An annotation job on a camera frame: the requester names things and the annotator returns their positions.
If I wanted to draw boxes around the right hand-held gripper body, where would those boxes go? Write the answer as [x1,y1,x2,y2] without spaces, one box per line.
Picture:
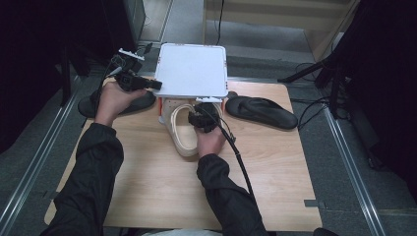
[188,96,224,134]

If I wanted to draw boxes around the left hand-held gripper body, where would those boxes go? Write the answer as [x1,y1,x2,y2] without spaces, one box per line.
[111,48,148,92]

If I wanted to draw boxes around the black flip-flop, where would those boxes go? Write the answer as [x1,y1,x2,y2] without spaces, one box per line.
[225,95,299,131]
[78,88,157,119]

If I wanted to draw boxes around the white shoe rack orange posts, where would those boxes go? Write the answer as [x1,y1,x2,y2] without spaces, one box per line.
[151,42,229,128]

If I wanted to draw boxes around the person's right hand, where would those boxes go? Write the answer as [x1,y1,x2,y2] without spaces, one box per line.
[196,124,227,158]

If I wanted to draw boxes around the person's left hand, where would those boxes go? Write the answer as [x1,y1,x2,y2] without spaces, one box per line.
[94,80,149,127]

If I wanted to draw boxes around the dark cabinet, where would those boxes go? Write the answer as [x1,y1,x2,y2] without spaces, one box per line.
[101,0,147,62]

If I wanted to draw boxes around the black metal stand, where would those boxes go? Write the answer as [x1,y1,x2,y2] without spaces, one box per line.
[60,42,121,107]

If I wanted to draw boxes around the dark curtain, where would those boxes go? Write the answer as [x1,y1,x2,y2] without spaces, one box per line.
[328,0,417,198]
[0,0,109,153]

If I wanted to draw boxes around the black tripod stand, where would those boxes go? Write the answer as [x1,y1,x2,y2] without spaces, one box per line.
[276,48,348,120]

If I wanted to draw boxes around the person's grey trousers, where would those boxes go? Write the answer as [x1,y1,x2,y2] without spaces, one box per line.
[144,228,214,236]

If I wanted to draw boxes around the grey tape strip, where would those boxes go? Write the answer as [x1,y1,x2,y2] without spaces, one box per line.
[304,199,328,209]
[42,191,61,202]

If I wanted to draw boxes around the black rounded object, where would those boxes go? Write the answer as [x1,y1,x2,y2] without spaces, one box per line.
[313,227,340,236]

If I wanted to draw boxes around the right hand-held gripper black cable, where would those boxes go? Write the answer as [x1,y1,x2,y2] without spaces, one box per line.
[196,104,260,205]

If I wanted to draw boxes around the black hanging cable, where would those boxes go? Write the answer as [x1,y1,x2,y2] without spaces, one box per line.
[214,0,226,46]

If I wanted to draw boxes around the black floor cable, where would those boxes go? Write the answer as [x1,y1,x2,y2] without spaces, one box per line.
[289,62,332,131]

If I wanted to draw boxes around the beige wooden frame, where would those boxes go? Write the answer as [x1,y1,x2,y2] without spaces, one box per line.
[202,0,360,62]

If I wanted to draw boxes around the metal floor rail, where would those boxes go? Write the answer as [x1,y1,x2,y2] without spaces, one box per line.
[323,107,387,236]
[0,77,82,230]

